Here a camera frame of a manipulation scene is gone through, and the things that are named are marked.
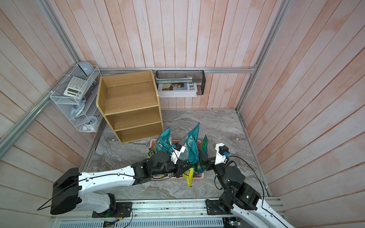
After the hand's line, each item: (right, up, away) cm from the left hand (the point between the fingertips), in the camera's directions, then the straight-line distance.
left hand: (189, 167), depth 69 cm
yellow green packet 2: (-1, -5, +1) cm, 5 cm away
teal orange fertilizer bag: (+1, +11, +5) cm, 13 cm away
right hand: (+9, +10, -1) cm, 14 cm away
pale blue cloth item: (-67, +31, +14) cm, 75 cm away
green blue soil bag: (+4, -1, +4) cm, 5 cm away
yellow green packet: (-21, +5, +8) cm, 23 cm away
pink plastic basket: (-23, +8, +23) cm, 33 cm away
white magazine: (-3, +44, +24) cm, 50 cm away
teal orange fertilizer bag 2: (-13, +11, +4) cm, 18 cm away
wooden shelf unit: (-33, +33, +10) cm, 48 cm away
